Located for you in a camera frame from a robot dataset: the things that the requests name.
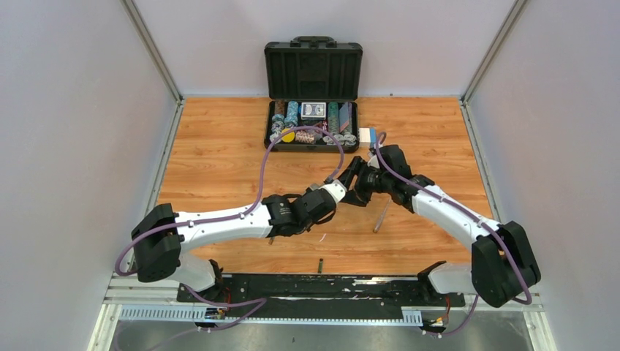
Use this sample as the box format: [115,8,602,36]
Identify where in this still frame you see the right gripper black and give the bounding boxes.
[339,156,393,207]

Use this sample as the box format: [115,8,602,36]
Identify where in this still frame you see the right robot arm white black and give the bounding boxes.
[338,145,542,308]

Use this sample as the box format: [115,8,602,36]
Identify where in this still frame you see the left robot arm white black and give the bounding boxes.
[131,184,346,302]

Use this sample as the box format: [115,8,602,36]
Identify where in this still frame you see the white blue card box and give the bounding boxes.
[358,127,377,148]

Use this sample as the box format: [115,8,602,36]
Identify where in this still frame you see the yellow poker chip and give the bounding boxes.
[281,132,295,143]

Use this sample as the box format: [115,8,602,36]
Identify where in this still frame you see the green poker chip stack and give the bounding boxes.
[327,102,339,135]

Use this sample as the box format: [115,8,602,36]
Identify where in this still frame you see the blue playing card deck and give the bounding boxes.
[300,102,327,119]

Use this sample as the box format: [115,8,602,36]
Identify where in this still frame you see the teal poker chip stack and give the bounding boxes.
[284,101,299,128]

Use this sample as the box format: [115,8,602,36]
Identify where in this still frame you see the black poker chip case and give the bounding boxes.
[263,36,363,153]

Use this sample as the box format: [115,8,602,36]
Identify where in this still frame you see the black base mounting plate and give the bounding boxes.
[201,273,466,320]

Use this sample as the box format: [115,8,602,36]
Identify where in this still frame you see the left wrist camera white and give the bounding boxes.
[309,180,347,203]

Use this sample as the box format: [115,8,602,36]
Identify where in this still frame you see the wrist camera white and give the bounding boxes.
[309,180,347,203]
[367,151,380,169]

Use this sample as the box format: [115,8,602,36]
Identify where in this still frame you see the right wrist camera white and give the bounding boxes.
[367,151,380,169]

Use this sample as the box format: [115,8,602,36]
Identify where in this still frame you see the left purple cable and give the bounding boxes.
[114,126,346,278]

